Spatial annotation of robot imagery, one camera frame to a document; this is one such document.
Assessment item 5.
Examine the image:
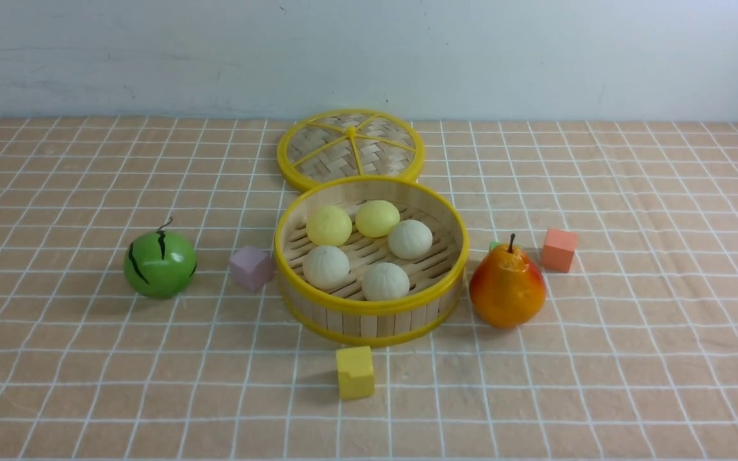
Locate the yellow bun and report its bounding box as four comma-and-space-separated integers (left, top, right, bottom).
306, 206, 352, 247
355, 200, 400, 238

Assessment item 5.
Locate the white bun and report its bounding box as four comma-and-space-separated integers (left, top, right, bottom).
302, 245, 350, 291
361, 262, 410, 302
387, 220, 433, 260

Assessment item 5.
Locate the bamboo steamer tray yellow rim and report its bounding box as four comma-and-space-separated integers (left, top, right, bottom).
274, 176, 470, 347

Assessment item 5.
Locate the woven bamboo steamer lid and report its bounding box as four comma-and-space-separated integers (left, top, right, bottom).
276, 109, 427, 191

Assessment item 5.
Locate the purple wooden cube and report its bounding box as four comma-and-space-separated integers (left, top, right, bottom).
229, 246, 274, 292

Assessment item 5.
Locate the yellow wooden block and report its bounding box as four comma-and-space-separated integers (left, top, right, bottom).
336, 345, 375, 400

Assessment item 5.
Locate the orange toy pear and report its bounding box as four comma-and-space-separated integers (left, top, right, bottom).
468, 233, 546, 329

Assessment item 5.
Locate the orange wooden cube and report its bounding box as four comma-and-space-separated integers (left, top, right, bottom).
541, 228, 578, 273

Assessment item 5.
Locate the green toy watermelon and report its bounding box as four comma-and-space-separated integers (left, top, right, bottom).
123, 218, 197, 300

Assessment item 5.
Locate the orange checkered tablecloth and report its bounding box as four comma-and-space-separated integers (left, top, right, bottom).
0, 117, 738, 460

